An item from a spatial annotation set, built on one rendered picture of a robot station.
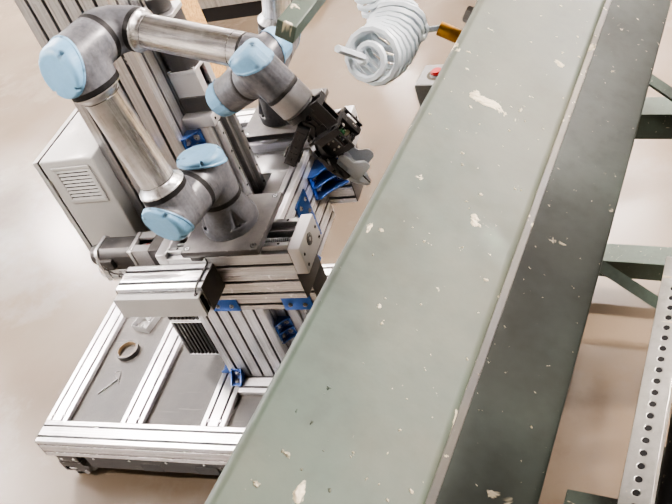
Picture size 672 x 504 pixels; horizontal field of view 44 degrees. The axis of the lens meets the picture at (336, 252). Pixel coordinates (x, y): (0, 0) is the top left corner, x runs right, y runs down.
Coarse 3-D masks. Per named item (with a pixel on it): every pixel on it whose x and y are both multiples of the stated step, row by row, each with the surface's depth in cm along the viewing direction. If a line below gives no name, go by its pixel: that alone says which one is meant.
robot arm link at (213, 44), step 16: (112, 16) 177; (128, 16) 177; (144, 16) 177; (160, 16) 177; (128, 32) 177; (144, 32) 176; (160, 32) 174; (176, 32) 173; (192, 32) 172; (208, 32) 170; (224, 32) 170; (240, 32) 169; (272, 32) 168; (128, 48) 180; (144, 48) 180; (160, 48) 177; (176, 48) 174; (192, 48) 172; (208, 48) 170; (224, 48) 168; (272, 48) 165; (288, 48) 169; (224, 64) 172
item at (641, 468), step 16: (656, 320) 158; (656, 336) 155; (656, 352) 153; (656, 368) 150; (656, 384) 148; (640, 400) 146; (656, 400) 145; (640, 416) 144; (656, 416) 143; (640, 432) 142; (656, 432) 141; (640, 448) 140; (656, 448) 139; (640, 464) 138; (656, 464) 137; (624, 480) 136; (640, 480) 136; (656, 480) 136; (624, 496) 134; (640, 496) 134
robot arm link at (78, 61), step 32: (64, 32) 173; (96, 32) 174; (64, 64) 169; (96, 64) 173; (64, 96) 175; (96, 96) 176; (128, 128) 183; (128, 160) 187; (160, 160) 190; (160, 192) 191; (192, 192) 197; (160, 224) 195; (192, 224) 197
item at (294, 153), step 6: (300, 126) 158; (300, 132) 159; (306, 132) 159; (294, 138) 161; (300, 138) 160; (306, 138) 161; (294, 144) 162; (300, 144) 161; (288, 150) 164; (294, 150) 163; (300, 150) 163; (288, 156) 165; (294, 156) 164; (300, 156) 165; (288, 162) 166; (294, 162) 165
